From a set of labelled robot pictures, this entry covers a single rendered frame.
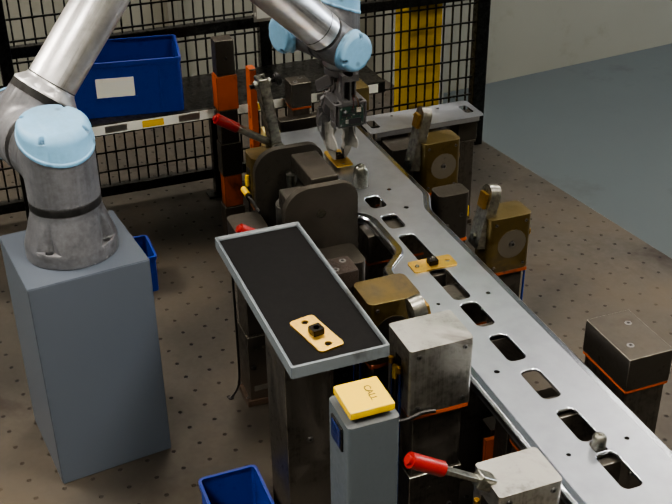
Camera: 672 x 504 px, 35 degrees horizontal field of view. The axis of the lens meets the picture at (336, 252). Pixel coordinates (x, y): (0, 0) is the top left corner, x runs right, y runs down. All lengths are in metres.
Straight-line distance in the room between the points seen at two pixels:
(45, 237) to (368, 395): 0.66
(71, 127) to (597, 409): 0.90
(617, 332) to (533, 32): 3.96
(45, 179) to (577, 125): 3.66
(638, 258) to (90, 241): 1.36
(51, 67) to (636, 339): 1.03
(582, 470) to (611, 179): 3.16
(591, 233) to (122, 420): 1.30
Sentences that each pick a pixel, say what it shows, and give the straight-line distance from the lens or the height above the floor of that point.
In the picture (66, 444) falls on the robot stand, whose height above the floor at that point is 0.78.
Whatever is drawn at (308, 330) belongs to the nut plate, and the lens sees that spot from 1.42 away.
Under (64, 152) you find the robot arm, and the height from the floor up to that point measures 1.30.
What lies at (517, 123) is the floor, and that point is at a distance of 5.04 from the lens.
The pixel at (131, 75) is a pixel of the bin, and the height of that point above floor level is 1.13.
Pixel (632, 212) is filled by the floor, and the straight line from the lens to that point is 4.32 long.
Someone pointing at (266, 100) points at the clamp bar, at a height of 1.17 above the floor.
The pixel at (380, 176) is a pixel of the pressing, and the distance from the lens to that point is 2.21.
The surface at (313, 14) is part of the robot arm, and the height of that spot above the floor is 1.41.
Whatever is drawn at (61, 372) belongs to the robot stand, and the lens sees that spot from 1.80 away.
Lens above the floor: 1.97
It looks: 30 degrees down
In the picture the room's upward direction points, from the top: 1 degrees counter-clockwise
